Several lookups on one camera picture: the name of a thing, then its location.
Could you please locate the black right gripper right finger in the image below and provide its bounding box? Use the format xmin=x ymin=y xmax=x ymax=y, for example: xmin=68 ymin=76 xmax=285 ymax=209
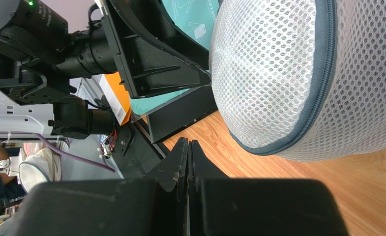
xmin=189 ymin=140 xmax=349 ymax=236

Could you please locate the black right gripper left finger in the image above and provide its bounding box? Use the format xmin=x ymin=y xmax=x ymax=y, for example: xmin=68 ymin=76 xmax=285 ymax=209
xmin=6 ymin=138 xmax=188 ymax=236

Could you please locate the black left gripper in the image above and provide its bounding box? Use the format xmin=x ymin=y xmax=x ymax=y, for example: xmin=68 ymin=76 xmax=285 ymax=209
xmin=55 ymin=0 xmax=210 ymax=99

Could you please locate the white mesh laundry bag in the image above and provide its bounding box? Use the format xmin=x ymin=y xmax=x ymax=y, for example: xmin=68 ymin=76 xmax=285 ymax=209
xmin=209 ymin=0 xmax=386 ymax=162

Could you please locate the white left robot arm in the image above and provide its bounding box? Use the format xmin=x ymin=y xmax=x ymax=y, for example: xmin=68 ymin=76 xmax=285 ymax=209
xmin=0 ymin=0 xmax=211 ymax=139

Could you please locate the black board under teal board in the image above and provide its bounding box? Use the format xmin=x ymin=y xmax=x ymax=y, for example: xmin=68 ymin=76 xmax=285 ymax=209
xmin=147 ymin=86 xmax=217 ymax=143

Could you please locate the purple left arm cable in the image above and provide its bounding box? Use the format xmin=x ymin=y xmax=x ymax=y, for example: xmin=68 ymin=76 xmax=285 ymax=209
xmin=32 ymin=132 xmax=116 ymax=174

